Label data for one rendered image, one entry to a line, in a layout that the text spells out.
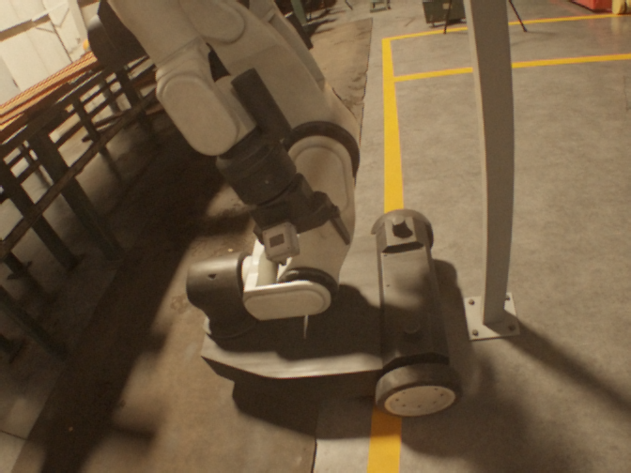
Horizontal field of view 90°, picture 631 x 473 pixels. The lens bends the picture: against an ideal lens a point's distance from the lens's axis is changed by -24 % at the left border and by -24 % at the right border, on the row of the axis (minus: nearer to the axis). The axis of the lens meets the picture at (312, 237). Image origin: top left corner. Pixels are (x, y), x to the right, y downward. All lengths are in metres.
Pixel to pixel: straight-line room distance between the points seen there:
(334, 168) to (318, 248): 0.23
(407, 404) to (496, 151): 0.59
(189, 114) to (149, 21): 0.12
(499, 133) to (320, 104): 0.33
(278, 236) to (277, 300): 0.39
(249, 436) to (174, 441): 0.24
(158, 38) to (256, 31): 0.20
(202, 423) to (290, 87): 0.93
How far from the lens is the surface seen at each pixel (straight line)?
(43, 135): 1.83
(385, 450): 1.02
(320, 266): 0.89
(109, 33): 0.73
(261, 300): 0.93
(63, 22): 10.55
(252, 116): 0.52
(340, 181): 0.70
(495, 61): 0.71
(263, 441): 1.10
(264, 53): 0.64
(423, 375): 0.85
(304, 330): 1.02
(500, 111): 0.75
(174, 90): 0.46
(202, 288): 1.01
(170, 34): 0.48
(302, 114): 0.69
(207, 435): 1.18
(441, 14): 4.21
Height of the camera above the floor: 0.96
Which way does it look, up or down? 38 degrees down
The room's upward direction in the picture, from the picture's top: 21 degrees counter-clockwise
